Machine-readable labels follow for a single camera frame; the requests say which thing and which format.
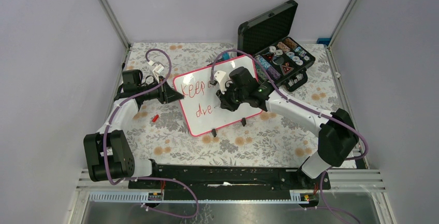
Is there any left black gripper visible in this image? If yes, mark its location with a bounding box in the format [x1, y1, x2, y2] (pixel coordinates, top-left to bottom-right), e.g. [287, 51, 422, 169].
[138, 76, 184, 104]

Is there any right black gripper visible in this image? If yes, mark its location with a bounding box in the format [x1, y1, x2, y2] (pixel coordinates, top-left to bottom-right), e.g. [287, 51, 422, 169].
[216, 81, 248, 112]

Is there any red marker cap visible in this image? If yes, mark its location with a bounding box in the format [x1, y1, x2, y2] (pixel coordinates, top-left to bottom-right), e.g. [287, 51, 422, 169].
[152, 114, 159, 123]

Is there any pink framed whiteboard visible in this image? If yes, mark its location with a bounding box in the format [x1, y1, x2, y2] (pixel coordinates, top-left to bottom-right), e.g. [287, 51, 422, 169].
[173, 66, 262, 137]

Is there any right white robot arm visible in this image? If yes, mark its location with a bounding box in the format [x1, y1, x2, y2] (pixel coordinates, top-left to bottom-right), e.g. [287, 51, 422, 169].
[213, 67, 359, 189]

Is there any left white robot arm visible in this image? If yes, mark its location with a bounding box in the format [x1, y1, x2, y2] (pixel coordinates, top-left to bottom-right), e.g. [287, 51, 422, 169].
[83, 70, 184, 188]

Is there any black whiteboard stand clip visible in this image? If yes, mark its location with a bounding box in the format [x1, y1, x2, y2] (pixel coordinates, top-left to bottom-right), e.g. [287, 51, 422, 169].
[240, 118, 247, 127]

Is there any open black chip case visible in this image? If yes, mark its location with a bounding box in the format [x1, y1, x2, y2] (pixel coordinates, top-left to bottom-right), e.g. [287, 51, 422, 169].
[237, 0, 315, 92]

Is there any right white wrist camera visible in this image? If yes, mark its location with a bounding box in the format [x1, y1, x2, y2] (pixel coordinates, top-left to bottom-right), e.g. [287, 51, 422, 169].
[209, 70, 228, 94]

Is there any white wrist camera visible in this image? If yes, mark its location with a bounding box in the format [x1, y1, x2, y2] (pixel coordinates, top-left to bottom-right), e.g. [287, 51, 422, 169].
[209, 70, 228, 94]
[148, 61, 164, 82]

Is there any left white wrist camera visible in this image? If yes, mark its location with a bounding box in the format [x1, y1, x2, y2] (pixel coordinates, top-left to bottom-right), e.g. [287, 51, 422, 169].
[148, 61, 164, 82]

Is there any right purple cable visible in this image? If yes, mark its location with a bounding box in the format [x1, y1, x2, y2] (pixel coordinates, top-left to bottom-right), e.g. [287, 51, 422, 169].
[210, 49, 370, 223]

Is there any purple cable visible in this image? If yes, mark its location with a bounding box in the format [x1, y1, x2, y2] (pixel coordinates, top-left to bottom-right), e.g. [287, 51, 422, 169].
[103, 48, 200, 219]
[210, 49, 370, 223]

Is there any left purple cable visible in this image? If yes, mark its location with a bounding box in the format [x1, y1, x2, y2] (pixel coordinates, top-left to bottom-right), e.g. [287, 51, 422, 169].
[103, 48, 200, 219]

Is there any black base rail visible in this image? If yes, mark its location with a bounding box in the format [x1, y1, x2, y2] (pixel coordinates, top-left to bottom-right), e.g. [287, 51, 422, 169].
[128, 165, 331, 201]

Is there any blue object behind frame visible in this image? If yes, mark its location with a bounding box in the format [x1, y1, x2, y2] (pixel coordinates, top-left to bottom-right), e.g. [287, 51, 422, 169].
[316, 38, 331, 46]

